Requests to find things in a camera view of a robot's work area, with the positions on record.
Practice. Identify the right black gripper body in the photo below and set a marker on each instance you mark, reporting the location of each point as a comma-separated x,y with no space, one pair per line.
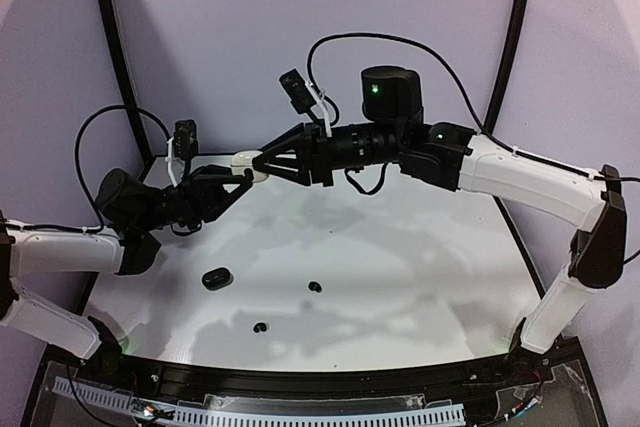
317,153

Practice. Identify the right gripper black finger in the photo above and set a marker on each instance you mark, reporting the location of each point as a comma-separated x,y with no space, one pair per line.
292,142
287,169

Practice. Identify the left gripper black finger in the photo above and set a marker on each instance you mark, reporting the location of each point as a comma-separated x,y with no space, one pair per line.
229,192
220,175

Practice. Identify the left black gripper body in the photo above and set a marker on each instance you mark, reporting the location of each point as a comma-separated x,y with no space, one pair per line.
191,200

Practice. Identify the white earbud charging case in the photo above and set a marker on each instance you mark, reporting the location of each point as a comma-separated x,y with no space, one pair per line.
242,162

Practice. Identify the black earbud charging case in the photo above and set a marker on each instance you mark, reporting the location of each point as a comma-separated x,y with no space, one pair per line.
217,279

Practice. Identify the black earbud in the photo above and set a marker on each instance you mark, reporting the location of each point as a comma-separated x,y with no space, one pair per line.
315,287
260,327

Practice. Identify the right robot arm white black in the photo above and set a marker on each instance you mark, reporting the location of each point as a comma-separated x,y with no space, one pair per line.
455,158

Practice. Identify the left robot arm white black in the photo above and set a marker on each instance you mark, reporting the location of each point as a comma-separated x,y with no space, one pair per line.
126,247

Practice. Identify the black earbud front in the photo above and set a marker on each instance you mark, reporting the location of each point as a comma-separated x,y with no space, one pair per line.
260,327

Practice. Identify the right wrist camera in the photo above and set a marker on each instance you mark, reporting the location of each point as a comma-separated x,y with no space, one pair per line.
306,99

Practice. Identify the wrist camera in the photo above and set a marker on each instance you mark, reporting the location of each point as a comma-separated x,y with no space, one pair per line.
182,147
306,99

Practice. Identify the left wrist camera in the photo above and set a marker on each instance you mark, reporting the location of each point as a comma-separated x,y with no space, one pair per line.
182,147

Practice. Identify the black front aluminium rail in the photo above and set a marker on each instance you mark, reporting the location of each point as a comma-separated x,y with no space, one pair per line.
176,380

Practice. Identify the left black frame post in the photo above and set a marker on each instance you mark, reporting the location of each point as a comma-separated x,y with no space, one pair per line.
123,79

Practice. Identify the black frame post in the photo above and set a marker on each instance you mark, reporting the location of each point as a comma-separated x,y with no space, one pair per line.
503,74
123,79

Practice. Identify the white slotted cable duct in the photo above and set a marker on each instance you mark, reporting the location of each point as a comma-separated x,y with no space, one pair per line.
216,410

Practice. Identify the right black frame post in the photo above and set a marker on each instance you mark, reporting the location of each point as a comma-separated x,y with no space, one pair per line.
503,74

